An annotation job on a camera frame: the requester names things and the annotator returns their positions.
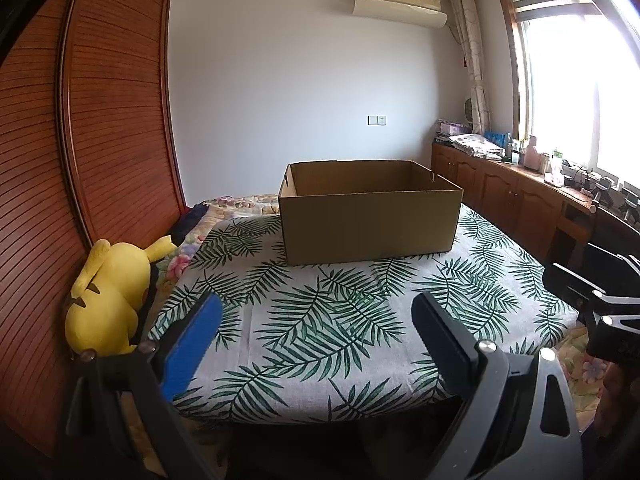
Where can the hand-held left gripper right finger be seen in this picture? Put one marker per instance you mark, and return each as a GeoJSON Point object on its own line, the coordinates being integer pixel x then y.
{"type": "Point", "coordinates": [445, 345]}

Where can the brown wooden cabinet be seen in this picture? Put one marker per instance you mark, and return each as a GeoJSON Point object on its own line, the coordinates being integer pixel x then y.
{"type": "Point", "coordinates": [500, 195]}

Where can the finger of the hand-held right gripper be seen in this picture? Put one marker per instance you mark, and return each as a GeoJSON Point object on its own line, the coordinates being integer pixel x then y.
{"type": "Point", "coordinates": [612, 265]}
{"type": "Point", "coordinates": [570, 282]}

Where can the blue packages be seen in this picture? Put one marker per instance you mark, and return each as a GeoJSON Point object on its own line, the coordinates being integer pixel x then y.
{"type": "Point", "coordinates": [497, 138]}

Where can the dark blue cloth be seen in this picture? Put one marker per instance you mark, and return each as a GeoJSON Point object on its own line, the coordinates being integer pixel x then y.
{"type": "Point", "coordinates": [190, 220]}

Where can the patterned white curtain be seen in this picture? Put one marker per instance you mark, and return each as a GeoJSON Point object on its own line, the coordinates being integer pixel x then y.
{"type": "Point", "coordinates": [472, 50]}

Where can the green round fan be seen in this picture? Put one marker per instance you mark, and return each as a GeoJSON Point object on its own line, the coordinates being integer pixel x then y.
{"type": "Point", "coordinates": [469, 110]}

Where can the folded printed cloth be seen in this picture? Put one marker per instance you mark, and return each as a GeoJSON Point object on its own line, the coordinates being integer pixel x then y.
{"type": "Point", "coordinates": [475, 145]}

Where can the brown wooden wardrobe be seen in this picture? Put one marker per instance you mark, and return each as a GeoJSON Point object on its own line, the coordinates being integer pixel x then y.
{"type": "Point", "coordinates": [115, 125]}

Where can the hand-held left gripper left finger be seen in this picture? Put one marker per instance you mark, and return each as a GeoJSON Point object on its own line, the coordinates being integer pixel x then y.
{"type": "Point", "coordinates": [195, 345]}

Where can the pink bottle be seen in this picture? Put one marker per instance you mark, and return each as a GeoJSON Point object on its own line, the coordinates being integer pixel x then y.
{"type": "Point", "coordinates": [531, 154]}

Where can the wood-framed window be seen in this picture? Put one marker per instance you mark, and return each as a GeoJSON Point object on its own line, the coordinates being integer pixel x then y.
{"type": "Point", "coordinates": [565, 100]}

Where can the white wall switch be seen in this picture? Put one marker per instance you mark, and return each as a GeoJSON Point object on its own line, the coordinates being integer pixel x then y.
{"type": "Point", "coordinates": [377, 120]}

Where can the yellow plush toy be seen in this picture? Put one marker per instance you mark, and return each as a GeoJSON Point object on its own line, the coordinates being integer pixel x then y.
{"type": "Point", "coordinates": [110, 290]}

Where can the pink box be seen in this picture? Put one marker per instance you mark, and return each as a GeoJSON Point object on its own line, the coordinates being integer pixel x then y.
{"type": "Point", "coordinates": [452, 127]}

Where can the white air deflector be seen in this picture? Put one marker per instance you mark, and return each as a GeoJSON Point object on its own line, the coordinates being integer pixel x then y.
{"type": "Point", "coordinates": [400, 12]}

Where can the brown cardboard box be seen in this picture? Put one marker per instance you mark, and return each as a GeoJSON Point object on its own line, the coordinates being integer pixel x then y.
{"type": "Point", "coordinates": [370, 230]}

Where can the floral bed quilt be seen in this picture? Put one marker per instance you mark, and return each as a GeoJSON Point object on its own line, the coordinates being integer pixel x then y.
{"type": "Point", "coordinates": [235, 205]}

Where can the leaf-print white cloth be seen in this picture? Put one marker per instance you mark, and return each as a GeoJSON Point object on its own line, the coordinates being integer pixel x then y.
{"type": "Point", "coordinates": [325, 320]}

